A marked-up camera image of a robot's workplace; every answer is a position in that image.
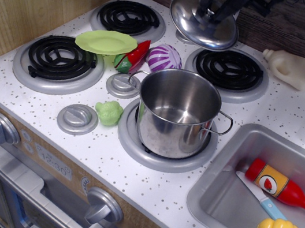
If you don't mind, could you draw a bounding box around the silver stove knob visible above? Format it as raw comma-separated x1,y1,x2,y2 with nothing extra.
106,73,141,99
57,104,99,136

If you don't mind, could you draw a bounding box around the green toy lettuce piece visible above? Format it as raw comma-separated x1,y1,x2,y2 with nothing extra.
95,100,124,126

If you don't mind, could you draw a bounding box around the silver oven dial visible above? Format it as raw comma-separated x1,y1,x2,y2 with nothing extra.
0,113,20,145
84,186,123,225

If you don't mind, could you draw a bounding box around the red toy ketchup bottle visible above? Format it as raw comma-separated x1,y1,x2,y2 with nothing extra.
245,158,305,210

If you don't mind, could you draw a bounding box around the silver upper stove knob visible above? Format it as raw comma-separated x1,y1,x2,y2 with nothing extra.
106,73,141,99

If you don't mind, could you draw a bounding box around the black front left burner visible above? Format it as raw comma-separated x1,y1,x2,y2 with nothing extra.
28,35,98,81

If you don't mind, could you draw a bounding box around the black back right burner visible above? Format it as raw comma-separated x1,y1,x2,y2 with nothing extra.
195,50,263,92

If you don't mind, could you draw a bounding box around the red toy chili pepper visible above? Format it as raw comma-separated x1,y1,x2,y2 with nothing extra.
114,40,151,73

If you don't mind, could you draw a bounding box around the black burner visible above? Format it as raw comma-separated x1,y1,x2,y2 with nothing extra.
97,0,160,36
28,35,98,81
135,103,211,159
195,50,263,92

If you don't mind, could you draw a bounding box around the stainless steel pot lid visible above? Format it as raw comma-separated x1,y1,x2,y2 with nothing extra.
169,0,239,52

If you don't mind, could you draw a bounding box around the toy knife blue handle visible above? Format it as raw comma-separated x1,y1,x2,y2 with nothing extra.
236,171,287,220

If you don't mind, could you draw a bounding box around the silver oven door handle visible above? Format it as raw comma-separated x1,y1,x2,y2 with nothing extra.
0,146,104,228

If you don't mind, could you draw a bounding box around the black back left burner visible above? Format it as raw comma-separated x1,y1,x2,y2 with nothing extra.
97,0,160,36

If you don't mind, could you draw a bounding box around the silver left oven dial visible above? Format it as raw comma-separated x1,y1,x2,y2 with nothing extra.
0,113,20,145

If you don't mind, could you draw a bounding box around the purple toy onion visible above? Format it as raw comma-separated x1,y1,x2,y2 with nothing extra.
146,44,182,72

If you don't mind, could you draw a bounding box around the grey toy sink basin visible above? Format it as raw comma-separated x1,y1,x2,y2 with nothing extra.
187,124,305,228

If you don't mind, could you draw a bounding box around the light green toy plate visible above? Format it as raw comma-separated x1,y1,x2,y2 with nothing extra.
75,30,138,55

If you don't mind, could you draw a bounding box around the silver lower stove knob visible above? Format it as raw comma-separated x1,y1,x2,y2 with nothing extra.
57,104,99,136

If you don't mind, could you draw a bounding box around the black front right burner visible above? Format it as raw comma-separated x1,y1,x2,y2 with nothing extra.
135,103,211,159

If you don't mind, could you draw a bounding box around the silver right oven dial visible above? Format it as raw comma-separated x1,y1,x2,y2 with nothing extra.
84,186,123,225

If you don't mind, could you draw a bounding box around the cream toy milk jug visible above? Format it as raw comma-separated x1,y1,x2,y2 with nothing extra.
262,49,305,91

